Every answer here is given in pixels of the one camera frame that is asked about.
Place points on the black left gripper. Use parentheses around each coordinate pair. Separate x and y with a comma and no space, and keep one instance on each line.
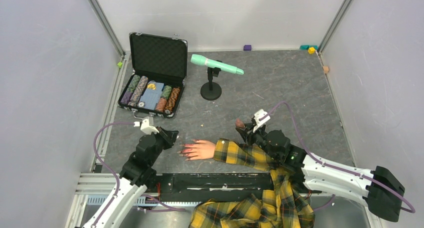
(169,136)

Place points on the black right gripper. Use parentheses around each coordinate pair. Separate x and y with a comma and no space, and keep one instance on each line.
(248,133)

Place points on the pink nail polish bottle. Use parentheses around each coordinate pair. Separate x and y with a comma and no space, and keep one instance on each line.
(239,124)

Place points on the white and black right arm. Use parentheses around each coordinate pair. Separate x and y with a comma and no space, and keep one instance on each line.
(376,189)

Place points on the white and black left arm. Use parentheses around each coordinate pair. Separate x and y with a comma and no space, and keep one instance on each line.
(135,177)

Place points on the mannequin hand with stained nails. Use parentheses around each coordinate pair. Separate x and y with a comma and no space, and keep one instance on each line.
(198,150)

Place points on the black microphone stand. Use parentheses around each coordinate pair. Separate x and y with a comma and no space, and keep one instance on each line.
(211,91)

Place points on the black poker chip case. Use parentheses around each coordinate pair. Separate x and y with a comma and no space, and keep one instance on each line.
(159,66)

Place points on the mint green microphone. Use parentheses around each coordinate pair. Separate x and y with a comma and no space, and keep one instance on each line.
(201,60)

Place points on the purple cube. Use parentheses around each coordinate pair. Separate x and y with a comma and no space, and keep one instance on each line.
(247,47)

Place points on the tan cube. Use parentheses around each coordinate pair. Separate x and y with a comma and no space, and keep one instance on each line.
(326,69)

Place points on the teal block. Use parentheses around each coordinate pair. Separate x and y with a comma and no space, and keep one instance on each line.
(307,46)

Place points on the yellow cube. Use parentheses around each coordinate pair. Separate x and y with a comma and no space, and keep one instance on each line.
(311,50)

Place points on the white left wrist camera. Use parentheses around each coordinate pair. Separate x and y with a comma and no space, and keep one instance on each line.
(146,125)

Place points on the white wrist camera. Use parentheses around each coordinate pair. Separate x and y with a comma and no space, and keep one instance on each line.
(146,125)
(259,119)

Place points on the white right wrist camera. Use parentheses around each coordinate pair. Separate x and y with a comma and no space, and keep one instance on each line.
(259,119)

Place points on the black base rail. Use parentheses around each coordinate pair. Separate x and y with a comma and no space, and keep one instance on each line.
(203,187)

